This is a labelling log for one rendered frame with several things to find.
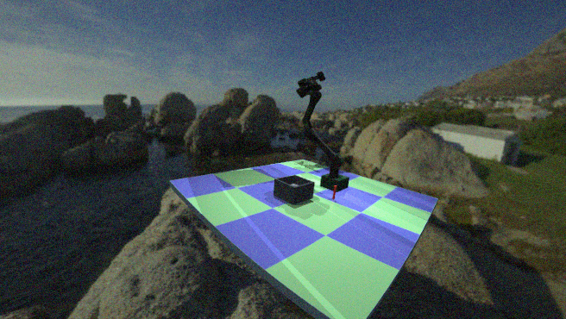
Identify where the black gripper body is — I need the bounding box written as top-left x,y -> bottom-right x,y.
298,71 -> 325,88

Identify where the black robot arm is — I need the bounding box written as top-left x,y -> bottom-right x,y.
296,80 -> 343,178

